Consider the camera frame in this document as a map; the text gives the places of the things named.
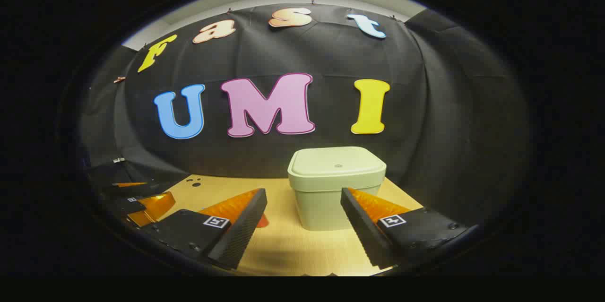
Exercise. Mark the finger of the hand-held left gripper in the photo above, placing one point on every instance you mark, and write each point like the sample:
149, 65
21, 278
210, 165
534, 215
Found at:
142, 189
151, 207

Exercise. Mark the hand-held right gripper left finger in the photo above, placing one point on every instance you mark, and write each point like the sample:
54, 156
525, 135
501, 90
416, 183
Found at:
241, 226

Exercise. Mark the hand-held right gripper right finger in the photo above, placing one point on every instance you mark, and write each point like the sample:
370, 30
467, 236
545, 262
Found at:
364, 226

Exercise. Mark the orange pop can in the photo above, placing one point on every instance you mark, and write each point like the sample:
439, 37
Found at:
263, 221

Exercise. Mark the pale green desktop garbage bin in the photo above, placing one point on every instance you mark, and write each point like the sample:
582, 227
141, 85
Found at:
321, 198

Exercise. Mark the wooden desktop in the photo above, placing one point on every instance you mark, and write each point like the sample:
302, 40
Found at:
283, 245

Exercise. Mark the silver metal clip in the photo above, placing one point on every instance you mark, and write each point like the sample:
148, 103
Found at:
118, 160

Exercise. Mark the black backdrop cloth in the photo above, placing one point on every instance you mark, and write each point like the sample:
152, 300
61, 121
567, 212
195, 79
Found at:
331, 56

